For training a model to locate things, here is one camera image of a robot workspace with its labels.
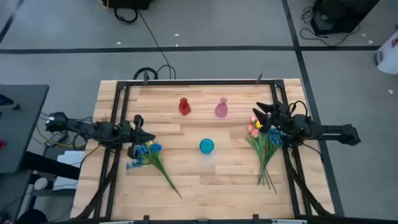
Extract yellow tulips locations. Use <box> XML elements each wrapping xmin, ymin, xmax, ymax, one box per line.
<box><xmin>251</xmin><ymin>129</ymin><xmax>277</xmax><ymax>194</ymax></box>

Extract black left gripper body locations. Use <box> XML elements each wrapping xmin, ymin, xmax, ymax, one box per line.
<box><xmin>119</xmin><ymin>114</ymin><xmax>146</xmax><ymax>159</ymax></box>

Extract blue artificial flower spray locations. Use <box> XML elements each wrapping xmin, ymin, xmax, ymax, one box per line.
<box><xmin>257</xmin><ymin>127</ymin><xmax>285</xmax><ymax>194</ymax></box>
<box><xmin>126</xmin><ymin>142</ymin><xmax>183</xmax><ymax>199</ymax></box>

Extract black desk bar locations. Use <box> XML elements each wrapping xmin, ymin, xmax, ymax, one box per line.
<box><xmin>23</xmin><ymin>151</ymin><xmax>81</xmax><ymax>180</ymax></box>

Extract teal blue glass vase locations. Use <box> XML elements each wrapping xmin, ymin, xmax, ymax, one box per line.
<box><xmin>199</xmin><ymin>138</ymin><xmax>215</xmax><ymax>155</ymax></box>

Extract yellow cable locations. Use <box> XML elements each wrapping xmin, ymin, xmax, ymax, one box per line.
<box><xmin>35</xmin><ymin>124</ymin><xmax>88</xmax><ymax>149</ymax></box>

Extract black equipment cable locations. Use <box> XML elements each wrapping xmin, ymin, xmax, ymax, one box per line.
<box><xmin>300</xmin><ymin>6</ymin><xmax>361</xmax><ymax>47</ymax></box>

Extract black power adapter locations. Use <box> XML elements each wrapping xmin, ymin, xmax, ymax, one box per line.
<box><xmin>44</xmin><ymin>131</ymin><xmax>68</xmax><ymax>147</ymax></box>

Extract white bin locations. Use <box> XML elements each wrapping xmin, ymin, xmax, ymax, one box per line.
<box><xmin>374</xmin><ymin>30</ymin><xmax>398</xmax><ymax>75</ymax></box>

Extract white round object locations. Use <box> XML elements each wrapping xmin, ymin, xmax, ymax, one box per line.
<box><xmin>33</xmin><ymin>177</ymin><xmax>49</xmax><ymax>191</ymax></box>

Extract thick black cable loop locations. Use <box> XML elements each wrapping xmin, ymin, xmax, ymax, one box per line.
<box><xmin>133</xmin><ymin>67</ymin><xmax>159</xmax><ymax>80</ymax></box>

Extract dark blue object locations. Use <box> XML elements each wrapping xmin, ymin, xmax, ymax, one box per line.
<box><xmin>0</xmin><ymin>94</ymin><xmax>15</xmax><ymax>106</ymax></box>

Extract black equipment case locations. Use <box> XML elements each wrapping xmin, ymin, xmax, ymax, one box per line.
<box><xmin>310</xmin><ymin>0</ymin><xmax>381</xmax><ymax>35</ymax></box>

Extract white box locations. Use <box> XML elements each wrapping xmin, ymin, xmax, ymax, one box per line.
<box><xmin>52</xmin><ymin>151</ymin><xmax>86</xmax><ymax>191</ymax></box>

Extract coiled black cable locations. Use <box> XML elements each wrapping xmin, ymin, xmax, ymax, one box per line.
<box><xmin>113</xmin><ymin>7</ymin><xmax>139</xmax><ymax>25</ymax></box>

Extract thin black floor cable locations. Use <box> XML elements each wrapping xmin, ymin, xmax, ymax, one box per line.
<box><xmin>136</xmin><ymin>9</ymin><xmax>177</xmax><ymax>80</ymax></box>

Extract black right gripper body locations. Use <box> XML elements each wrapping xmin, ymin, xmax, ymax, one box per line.
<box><xmin>269</xmin><ymin>104</ymin><xmax>295</xmax><ymax>134</ymax></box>

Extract black box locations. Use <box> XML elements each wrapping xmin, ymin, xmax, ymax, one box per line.
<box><xmin>102</xmin><ymin>0</ymin><xmax>155</xmax><ymax>10</ymax></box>

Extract pink glass vase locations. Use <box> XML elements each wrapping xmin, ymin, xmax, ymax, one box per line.
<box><xmin>214</xmin><ymin>96</ymin><xmax>229</xmax><ymax>119</ymax></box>

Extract red glass vase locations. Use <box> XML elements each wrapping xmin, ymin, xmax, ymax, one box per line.
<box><xmin>178</xmin><ymin>97</ymin><xmax>192</xmax><ymax>116</ymax></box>

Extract grey desk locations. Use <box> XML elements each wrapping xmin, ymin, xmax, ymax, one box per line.
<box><xmin>0</xmin><ymin>84</ymin><xmax>50</xmax><ymax>174</ymax></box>

